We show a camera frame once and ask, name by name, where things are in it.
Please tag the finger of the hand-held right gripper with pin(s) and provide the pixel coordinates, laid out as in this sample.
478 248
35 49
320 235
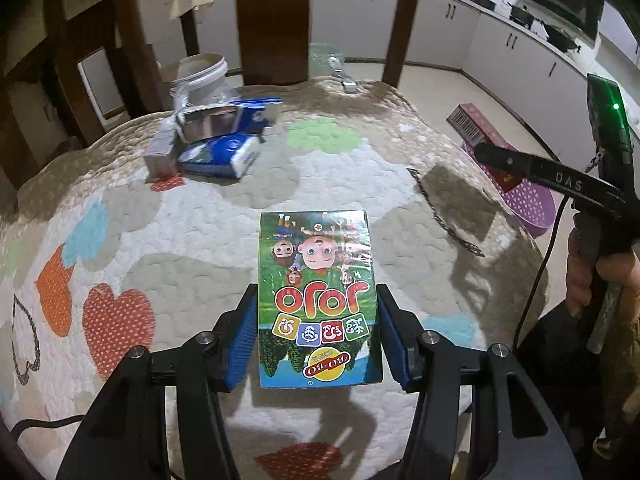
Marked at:
540 172

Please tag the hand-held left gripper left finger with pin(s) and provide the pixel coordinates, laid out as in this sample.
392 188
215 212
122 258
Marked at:
242 340

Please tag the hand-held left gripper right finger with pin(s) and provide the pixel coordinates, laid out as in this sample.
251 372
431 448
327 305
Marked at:
397 340

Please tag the purple plastic basket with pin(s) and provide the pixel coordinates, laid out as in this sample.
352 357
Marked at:
530 205

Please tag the cartoon printed box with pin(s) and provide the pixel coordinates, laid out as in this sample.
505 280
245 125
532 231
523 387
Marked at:
320 300

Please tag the blue tissue packet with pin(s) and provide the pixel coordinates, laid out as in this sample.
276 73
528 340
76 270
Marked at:
220 152

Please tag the small cardboard box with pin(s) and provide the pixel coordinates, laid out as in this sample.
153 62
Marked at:
162 152

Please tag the blue and silver carton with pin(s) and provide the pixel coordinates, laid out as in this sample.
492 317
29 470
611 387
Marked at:
220 117

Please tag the person's right hand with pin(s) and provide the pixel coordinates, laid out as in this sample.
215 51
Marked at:
622 267

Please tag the red packet gold emblem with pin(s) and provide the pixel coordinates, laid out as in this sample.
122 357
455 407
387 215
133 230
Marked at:
506 180

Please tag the red cardboard box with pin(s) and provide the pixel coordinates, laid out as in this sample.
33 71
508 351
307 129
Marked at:
472 122

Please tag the black wok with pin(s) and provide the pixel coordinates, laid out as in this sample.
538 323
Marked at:
557 37

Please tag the quilted heart patchwork blanket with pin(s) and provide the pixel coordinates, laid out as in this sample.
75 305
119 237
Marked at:
200 240

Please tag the black pot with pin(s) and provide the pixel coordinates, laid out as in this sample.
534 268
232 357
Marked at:
522 15

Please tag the grey kitchen cabinets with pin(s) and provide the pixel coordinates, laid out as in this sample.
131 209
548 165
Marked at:
490 35

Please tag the person's dark clothing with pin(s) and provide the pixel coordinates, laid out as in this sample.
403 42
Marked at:
560 400

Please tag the green plastic bucket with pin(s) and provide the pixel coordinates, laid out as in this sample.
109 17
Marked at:
320 62

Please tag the white plastic bucket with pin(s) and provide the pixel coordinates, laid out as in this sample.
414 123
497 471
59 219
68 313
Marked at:
200 72

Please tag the brown wooden chair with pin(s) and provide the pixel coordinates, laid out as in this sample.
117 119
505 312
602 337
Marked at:
272 20
65 60

